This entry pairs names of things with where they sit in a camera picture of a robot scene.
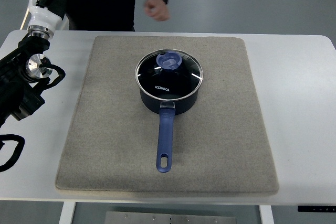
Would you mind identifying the person's bare hand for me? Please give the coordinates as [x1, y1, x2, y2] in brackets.
[144, 0, 170, 22]

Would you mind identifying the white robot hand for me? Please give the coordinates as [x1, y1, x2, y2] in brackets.
[28, 0, 67, 37]

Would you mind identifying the glass lid blue knob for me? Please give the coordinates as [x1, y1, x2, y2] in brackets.
[135, 49, 203, 100]

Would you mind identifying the dark blue saucepan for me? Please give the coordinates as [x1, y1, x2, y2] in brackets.
[139, 87, 199, 173]

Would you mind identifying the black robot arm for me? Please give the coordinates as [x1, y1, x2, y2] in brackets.
[1, 25, 66, 125]

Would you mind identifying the grey felt mat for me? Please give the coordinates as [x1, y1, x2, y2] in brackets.
[56, 36, 279, 198]

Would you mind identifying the black table control panel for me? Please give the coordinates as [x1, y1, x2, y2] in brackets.
[297, 205, 336, 213]

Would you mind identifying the black cable loop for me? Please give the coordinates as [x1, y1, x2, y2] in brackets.
[0, 134, 26, 173]

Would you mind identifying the grey metal base plate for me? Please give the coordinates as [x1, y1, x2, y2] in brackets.
[104, 211, 237, 224]

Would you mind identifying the white table leg frame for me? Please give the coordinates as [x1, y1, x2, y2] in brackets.
[58, 201, 275, 224]

